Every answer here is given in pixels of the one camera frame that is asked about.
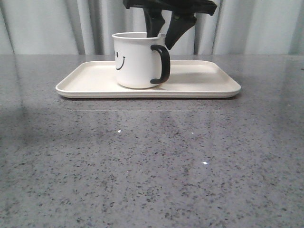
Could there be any white smiley face mug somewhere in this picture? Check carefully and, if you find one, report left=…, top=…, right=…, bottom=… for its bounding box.
left=112, top=32, right=171, bottom=89

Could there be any pale grey-green curtain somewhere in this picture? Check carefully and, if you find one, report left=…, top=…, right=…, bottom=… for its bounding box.
left=0, top=0, right=304, bottom=55

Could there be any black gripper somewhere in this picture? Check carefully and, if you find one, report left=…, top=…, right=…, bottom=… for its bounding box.
left=123, top=0, right=217, bottom=50

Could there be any cream rectangular plastic tray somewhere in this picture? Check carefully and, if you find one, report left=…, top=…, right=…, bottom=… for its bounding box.
left=56, top=60, right=241, bottom=99

